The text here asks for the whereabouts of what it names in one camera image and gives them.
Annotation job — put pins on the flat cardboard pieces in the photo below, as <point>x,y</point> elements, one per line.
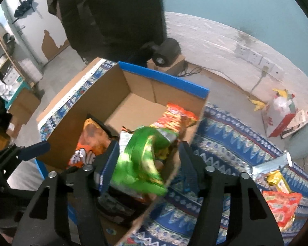
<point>301,116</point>

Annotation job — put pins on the black cylindrical device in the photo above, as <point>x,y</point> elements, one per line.
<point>166,52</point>

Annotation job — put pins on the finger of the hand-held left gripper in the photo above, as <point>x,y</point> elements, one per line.
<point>36,148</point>

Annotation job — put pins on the black hanging cloth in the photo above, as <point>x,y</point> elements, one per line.
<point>113,18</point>

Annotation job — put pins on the blue cardboard box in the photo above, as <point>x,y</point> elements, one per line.
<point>133,107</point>

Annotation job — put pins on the banana peel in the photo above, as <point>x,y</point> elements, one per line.
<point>258,105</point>

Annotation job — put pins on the green snack bag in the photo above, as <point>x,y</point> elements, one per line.
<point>138,164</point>

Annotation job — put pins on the white wall socket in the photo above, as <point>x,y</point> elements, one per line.
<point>277,70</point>
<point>268,62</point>
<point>254,57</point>
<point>241,50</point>

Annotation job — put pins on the wooden shelf rack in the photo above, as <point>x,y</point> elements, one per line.
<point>3,48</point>

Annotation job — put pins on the red yellow striped snack bag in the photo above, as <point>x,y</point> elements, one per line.
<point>174,119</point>

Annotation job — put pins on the white door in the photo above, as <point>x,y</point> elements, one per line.
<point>33,35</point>

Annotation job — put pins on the black folded umbrella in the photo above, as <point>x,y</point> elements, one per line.
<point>24,6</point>

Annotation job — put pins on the orange white-print snack bag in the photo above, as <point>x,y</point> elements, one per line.
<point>92,138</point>

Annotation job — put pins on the pile of snack packets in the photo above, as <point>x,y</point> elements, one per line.
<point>282,205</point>

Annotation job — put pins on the red and white bag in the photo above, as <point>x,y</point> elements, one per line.
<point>272,124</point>

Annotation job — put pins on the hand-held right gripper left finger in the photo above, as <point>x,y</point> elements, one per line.
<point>109,164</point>

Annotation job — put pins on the black snack bag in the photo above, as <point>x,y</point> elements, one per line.
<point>118,207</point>

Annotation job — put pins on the blue patterned mat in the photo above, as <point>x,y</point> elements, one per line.
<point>233,138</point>

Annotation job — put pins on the light blue trash bin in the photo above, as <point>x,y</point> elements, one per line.
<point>305,143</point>

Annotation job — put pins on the white plastic bag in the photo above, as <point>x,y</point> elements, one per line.
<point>282,106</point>

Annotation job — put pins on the brown cardboard boxes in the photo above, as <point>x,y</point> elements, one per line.
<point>23,107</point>

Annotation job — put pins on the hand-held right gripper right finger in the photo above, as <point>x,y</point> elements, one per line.
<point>192,169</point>

